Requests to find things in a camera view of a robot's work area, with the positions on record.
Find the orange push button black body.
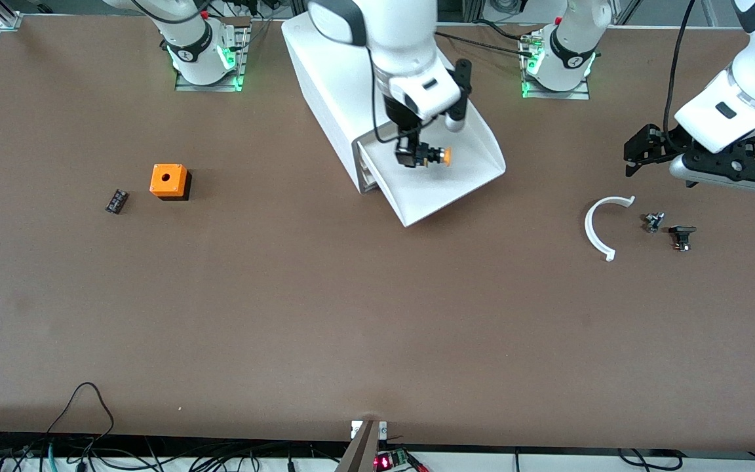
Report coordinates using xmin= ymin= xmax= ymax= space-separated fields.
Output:
xmin=410 ymin=146 xmax=452 ymax=168

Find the white drawer cabinet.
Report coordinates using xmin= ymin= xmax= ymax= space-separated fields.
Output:
xmin=281 ymin=13 xmax=467 ymax=195

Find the white semicircular clamp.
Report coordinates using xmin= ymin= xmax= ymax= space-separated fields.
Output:
xmin=585 ymin=195 xmax=636 ymax=262

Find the orange box with hole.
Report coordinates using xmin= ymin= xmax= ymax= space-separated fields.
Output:
xmin=149 ymin=163 xmax=192 ymax=201

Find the circuit board with red light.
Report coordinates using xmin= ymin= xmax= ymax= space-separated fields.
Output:
xmin=376 ymin=448 xmax=427 ymax=472

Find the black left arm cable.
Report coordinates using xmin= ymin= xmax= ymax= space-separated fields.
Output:
xmin=663 ymin=0 xmax=703 ymax=151

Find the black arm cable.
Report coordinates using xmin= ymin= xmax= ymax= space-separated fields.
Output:
xmin=663 ymin=0 xmax=703 ymax=151
xmin=368 ymin=46 xmax=417 ymax=145

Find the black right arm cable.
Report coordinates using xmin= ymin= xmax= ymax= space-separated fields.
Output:
xmin=368 ymin=46 xmax=417 ymax=145

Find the black T-shaped switch part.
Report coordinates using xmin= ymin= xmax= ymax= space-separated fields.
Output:
xmin=669 ymin=225 xmax=697 ymax=252

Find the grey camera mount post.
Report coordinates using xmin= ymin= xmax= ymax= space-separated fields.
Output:
xmin=335 ymin=420 xmax=388 ymax=472

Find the thin black looped cable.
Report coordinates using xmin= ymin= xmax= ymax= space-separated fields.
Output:
xmin=47 ymin=382 xmax=116 ymax=456

